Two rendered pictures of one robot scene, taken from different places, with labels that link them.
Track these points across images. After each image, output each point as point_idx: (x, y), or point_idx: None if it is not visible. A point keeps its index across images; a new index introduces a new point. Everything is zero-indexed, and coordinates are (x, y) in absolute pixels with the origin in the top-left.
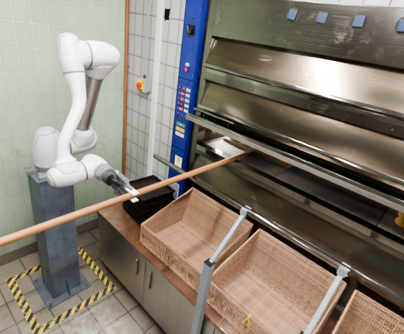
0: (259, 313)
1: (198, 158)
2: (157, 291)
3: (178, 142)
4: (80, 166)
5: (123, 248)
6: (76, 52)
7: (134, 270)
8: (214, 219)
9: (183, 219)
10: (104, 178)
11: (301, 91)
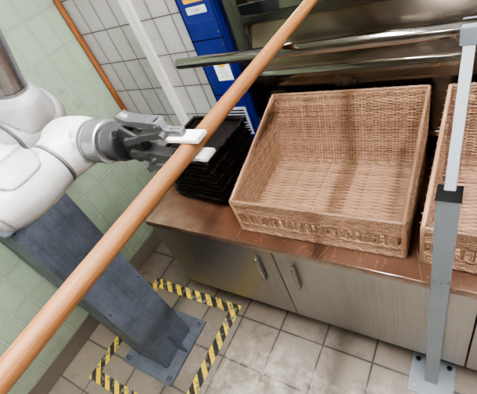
0: None
1: (253, 34)
2: (317, 287)
3: (202, 29)
4: (38, 154)
5: (220, 252)
6: None
7: (259, 274)
8: (343, 123)
9: (283, 156)
10: (108, 149)
11: None
